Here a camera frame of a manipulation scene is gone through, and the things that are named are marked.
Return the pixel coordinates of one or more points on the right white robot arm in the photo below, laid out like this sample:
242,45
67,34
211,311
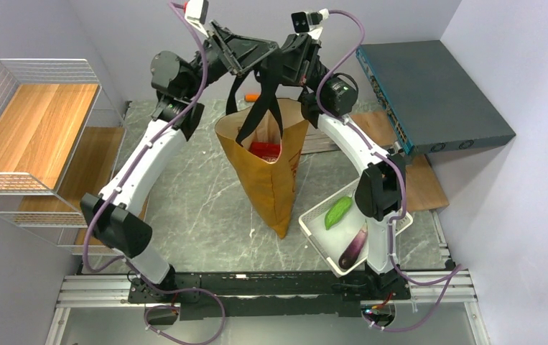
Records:
381,186

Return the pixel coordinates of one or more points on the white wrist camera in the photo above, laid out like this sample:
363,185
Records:
196,14
309,22

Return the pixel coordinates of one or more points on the green bitter gourd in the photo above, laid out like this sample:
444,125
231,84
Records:
337,211

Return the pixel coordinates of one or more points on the silver metal tray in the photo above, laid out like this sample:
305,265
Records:
316,142

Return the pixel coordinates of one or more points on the red snack packet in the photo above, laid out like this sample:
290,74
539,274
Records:
266,151

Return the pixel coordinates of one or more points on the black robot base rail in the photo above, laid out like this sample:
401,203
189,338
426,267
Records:
285,293

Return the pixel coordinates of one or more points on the white plastic basket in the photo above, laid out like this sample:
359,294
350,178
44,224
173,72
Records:
330,244

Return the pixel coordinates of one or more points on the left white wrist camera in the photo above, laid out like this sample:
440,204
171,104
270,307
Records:
196,14

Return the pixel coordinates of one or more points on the orange handled screwdriver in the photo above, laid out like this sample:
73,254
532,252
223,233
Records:
251,98

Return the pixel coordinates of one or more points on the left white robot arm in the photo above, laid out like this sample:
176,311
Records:
112,214

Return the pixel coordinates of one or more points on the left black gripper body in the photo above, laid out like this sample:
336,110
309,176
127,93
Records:
217,64

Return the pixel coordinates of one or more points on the purple eggplant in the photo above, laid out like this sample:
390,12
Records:
351,253

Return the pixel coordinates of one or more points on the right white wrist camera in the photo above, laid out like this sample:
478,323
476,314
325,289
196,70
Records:
309,22

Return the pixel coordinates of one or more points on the dark network switch box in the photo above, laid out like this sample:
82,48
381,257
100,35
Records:
432,104

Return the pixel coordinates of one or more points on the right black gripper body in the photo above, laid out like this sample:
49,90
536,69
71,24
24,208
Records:
309,70

